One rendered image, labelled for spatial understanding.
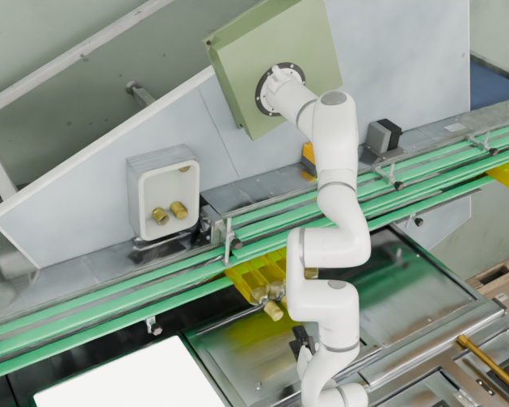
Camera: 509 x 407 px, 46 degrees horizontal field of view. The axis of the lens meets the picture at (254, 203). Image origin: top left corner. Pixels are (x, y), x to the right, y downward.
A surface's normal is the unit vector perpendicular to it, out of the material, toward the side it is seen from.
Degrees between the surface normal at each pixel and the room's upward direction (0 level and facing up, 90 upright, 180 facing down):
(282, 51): 4
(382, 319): 90
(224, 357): 90
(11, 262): 90
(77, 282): 90
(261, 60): 4
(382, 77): 0
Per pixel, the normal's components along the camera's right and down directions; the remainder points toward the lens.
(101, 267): 0.07, -0.80
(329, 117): -0.23, -0.68
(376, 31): 0.54, 0.54
